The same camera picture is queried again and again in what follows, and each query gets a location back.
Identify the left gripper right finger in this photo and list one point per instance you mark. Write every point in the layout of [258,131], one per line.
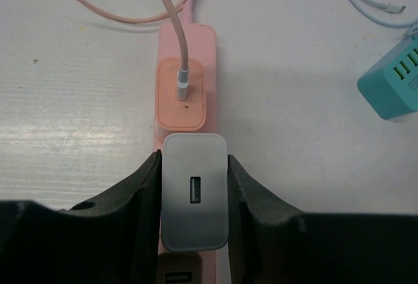
[271,241]

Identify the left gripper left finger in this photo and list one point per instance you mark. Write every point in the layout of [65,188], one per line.
[110,238]

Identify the white charger plug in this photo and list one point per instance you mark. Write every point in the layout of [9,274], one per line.
[194,209]

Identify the salmon pink charger plug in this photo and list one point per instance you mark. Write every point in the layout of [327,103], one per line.
[171,114]

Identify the teal power strip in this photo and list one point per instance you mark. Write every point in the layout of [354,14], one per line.
[390,86]

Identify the pink power strip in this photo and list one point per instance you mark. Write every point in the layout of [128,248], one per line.
[201,41]

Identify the brown pink charger plug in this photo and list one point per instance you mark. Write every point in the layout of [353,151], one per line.
[179,268]

